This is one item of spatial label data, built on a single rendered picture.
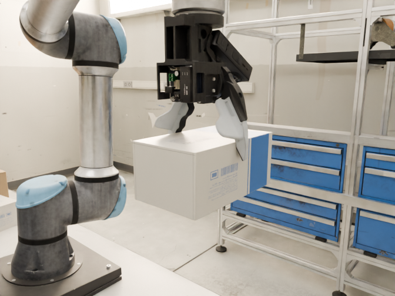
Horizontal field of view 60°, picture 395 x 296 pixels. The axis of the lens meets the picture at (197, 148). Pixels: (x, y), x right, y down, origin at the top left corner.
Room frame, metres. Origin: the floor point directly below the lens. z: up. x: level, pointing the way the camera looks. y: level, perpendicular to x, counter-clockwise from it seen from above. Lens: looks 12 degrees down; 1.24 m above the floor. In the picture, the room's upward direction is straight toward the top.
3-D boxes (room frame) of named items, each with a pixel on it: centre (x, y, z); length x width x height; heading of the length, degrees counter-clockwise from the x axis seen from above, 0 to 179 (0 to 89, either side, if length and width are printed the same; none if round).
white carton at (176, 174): (0.52, -0.02, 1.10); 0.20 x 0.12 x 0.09; 140
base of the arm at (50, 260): (0.80, 0.40, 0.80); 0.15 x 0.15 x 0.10
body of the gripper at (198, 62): (0.50, 0.00, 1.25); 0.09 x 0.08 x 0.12; 140
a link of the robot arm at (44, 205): (0.81, 0.38, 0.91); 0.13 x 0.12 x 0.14; 123
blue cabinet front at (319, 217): (1.96, -0.50, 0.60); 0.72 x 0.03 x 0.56; 50
